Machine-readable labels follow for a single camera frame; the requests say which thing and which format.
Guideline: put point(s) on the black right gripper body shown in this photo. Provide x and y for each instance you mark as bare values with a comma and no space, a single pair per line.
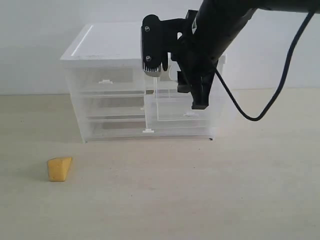
192,42

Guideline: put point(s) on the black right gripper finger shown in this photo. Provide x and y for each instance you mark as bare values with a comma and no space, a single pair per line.
183,85
200,91

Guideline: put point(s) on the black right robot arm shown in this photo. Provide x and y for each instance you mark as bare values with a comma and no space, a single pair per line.
235,14

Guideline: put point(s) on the white plastic drawer cabinet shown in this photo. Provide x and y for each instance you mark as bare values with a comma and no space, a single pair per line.
106,45

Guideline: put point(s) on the bottom clear wide drawer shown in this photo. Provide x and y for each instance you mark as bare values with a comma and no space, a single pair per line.
155,128

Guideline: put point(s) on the clear wide drawer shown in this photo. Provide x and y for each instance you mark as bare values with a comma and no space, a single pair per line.
155,128
112,106

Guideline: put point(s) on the middle clear wide drawer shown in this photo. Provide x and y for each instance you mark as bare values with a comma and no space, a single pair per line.
112,106

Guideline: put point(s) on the yellow wedge sponge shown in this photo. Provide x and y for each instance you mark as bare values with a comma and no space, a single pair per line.
58,168

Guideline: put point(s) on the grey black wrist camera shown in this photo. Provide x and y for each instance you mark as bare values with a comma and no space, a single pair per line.
153,56

